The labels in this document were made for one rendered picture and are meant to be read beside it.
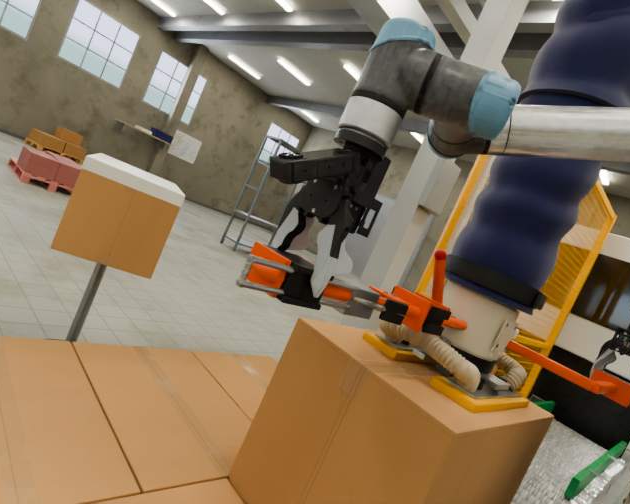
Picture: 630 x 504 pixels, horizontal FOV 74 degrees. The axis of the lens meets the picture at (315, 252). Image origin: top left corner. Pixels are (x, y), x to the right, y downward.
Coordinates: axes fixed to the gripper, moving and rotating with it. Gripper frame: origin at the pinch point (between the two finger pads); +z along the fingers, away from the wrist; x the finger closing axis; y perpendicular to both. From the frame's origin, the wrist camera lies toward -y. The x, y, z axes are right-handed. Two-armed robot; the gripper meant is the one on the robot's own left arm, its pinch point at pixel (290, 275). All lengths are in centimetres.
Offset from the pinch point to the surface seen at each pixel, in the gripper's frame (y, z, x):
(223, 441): 34, 53, 33
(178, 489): 15, 53, 21
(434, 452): 28.3, 17.5, -16.3
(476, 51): 162, -132, 104
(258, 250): -4.0, -1.4, 3.2
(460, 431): 30.2, 12.9, -17.7
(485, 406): 48, 11, -14
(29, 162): 80, 78, 651
